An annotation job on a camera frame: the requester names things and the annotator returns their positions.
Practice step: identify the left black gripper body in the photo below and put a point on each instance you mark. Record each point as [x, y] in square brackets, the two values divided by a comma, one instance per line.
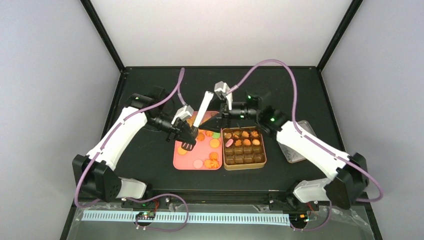
[174, 129]

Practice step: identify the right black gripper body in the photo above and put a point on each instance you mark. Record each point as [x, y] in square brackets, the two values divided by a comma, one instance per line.
[223, 112]

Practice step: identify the green round cookie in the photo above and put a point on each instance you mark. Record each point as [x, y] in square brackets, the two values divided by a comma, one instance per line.
[216, 135]

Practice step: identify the pink round cookie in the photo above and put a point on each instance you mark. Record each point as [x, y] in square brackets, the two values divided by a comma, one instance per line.
[229, 143]
[198, 164]

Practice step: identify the pink plastic tray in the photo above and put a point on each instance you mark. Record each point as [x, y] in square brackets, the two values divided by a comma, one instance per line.
[183, 160]

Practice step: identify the gold cookie tin box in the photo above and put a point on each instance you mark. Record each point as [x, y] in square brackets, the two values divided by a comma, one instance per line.
[247, 151]

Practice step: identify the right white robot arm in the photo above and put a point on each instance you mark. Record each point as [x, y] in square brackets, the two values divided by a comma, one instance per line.
[345, 175]

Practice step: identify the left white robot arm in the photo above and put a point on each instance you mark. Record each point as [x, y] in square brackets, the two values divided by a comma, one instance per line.
[94, 172]

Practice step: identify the large round sugar cookie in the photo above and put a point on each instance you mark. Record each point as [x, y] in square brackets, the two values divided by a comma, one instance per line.
[214, 143]

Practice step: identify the orange swirl cookie bottom right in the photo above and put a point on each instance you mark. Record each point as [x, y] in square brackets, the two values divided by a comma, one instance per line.
[211, 164]

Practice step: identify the left circuit board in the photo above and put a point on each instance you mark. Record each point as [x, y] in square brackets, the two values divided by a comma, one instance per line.
[145, 215]

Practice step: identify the circuit board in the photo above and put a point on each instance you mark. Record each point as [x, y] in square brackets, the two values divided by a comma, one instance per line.
[299, 218]
[145, 215]

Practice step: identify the right circuit board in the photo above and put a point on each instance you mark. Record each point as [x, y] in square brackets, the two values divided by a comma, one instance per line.
[299, 218]

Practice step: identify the clear plastic sheet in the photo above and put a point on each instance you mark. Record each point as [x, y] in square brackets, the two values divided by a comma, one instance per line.
[324, 224]

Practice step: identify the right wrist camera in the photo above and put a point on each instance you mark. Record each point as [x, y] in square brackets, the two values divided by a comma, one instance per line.
[222, 90]

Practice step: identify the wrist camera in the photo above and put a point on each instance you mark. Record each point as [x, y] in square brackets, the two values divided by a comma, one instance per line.
[222, 90]
[183, 113]

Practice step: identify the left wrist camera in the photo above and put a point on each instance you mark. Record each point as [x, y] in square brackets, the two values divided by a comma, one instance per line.
[183, 113]

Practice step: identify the white slotted cable rail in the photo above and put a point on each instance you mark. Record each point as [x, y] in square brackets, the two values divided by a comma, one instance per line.
[277, 219]

